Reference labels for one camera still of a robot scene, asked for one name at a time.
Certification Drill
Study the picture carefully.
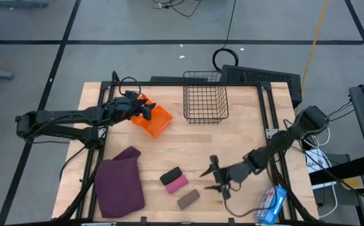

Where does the black oblong case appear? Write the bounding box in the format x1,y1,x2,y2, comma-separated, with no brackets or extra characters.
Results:
159,166,183,186

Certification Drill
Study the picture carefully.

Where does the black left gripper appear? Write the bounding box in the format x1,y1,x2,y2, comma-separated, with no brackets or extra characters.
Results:
106,90,157,124

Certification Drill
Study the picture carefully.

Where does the black coiled floor cable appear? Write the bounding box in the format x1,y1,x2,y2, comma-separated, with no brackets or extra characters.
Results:
211,0,240,72

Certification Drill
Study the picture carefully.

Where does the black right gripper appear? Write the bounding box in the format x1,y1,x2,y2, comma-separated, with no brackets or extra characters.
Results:
199,154,238,201

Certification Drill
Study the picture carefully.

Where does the white cable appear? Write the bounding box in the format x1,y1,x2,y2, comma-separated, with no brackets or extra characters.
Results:
301,125,340,219

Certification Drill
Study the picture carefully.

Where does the brown oblong case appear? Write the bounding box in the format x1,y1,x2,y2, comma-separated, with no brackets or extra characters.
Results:
176,188,201,210

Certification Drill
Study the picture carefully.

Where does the yellow floor cable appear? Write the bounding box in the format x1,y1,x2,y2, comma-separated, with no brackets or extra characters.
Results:
300,0,329,92

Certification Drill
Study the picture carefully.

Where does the black tangled floor cable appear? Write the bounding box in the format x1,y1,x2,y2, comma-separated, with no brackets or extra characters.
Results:
151,0,202,18

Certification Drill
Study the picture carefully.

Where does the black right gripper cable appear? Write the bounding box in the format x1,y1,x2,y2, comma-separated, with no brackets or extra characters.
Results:
223,181,280,218

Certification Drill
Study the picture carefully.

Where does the black wire basket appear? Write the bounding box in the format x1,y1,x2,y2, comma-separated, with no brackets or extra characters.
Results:
182,70,230,126

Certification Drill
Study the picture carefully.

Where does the grey floor base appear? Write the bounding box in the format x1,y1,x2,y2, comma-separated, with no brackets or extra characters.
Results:
0,0,50,8

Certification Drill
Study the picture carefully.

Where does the orange two-compartment plastic tray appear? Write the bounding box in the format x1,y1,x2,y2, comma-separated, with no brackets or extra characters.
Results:
129,94,174,138

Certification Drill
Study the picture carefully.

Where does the pink oblong case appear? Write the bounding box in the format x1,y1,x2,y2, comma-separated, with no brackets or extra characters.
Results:
164,175,190,195

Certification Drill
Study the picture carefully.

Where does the black metal table frame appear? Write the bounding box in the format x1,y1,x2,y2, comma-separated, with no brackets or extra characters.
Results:
52,70,319,225

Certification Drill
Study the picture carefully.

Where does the blue first aid box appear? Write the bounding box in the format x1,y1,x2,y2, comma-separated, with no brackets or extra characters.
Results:
254,185,288,225

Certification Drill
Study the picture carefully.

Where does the black beam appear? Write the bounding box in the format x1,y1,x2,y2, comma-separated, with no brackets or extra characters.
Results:
309,155,364,186

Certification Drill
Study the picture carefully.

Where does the white printed bag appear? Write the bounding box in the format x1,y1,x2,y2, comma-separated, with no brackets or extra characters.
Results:
304,148,333,190

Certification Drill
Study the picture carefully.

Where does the purple cloth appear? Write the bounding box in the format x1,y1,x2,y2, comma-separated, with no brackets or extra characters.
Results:
94,145,146,219

